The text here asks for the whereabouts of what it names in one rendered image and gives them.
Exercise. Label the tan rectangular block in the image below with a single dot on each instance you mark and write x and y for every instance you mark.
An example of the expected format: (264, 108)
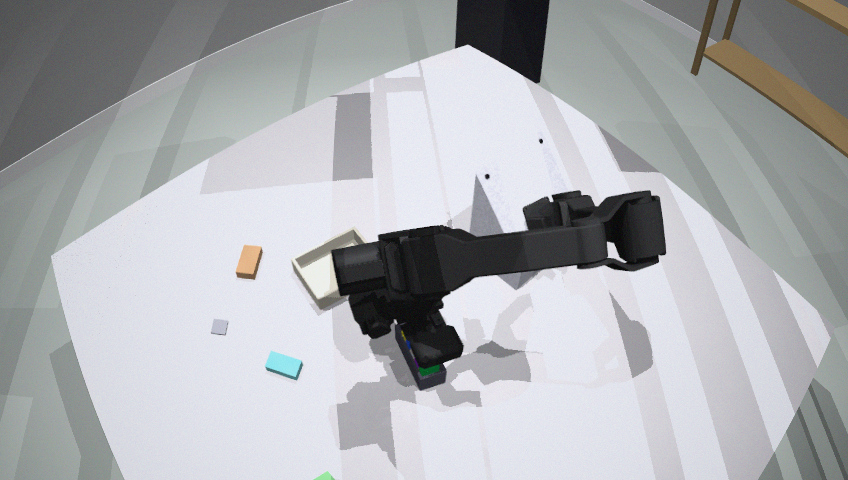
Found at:
(249, 262)

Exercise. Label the light blue rectangular block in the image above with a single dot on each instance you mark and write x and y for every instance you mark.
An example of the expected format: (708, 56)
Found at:
(284, 365)

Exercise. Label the beige rectangular tray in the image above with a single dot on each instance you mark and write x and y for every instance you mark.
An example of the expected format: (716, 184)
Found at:
(316, 271)

